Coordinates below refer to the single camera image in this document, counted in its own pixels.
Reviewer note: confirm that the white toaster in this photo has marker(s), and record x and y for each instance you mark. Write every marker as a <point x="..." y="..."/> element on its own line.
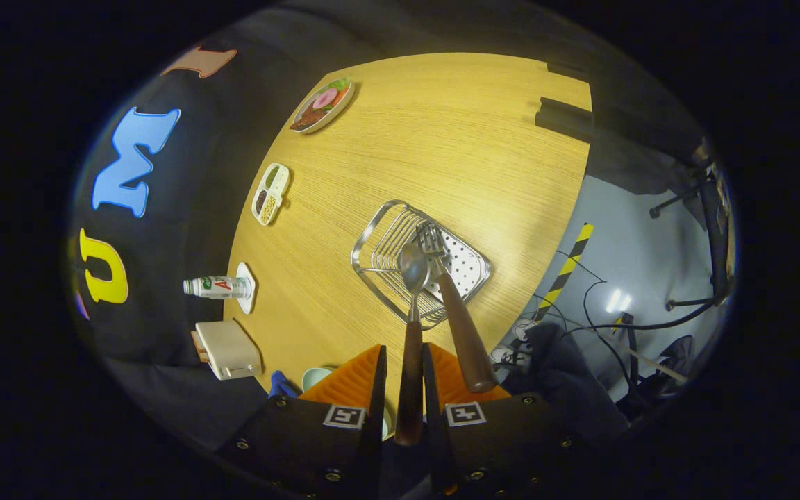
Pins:
<point x="230" y="351"/>

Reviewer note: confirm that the white power strip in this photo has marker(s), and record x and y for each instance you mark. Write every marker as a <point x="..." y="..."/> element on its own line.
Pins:
<point x="514" y="340"/>

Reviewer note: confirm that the white plate of food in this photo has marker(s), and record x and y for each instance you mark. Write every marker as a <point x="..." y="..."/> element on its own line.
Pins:
<point x="322" y="104"/>

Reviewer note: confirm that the clear plastic bottle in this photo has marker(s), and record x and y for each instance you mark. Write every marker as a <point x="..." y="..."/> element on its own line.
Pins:
<point x="219" y="287"/>

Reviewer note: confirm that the brown toast slice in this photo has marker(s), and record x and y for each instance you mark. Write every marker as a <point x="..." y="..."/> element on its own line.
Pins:
<point x="198" y="347"/>

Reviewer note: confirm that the pale green plate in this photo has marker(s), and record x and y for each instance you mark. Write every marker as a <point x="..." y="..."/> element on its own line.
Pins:
<point x="315" y="378"/>

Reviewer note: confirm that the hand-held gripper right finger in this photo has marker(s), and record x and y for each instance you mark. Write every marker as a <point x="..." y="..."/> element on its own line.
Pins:
<point x="433" y="417"/>

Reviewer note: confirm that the white divided bean dish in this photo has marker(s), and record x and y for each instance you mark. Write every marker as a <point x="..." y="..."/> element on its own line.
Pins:
<point x="271" y="194"/>

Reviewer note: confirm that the white square coaster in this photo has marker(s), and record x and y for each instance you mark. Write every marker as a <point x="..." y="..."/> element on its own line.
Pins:
<point x="246" y="305"/>

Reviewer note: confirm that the yellow black hazard tape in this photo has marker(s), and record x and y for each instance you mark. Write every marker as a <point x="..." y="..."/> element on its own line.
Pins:
<point x="567" y="267"/>

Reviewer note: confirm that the blue towel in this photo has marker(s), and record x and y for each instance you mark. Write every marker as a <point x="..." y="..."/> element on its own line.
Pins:
<point x="280" y="385"/>

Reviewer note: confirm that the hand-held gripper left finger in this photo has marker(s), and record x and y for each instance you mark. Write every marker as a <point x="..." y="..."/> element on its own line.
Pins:
<point x="374" y="417"/>

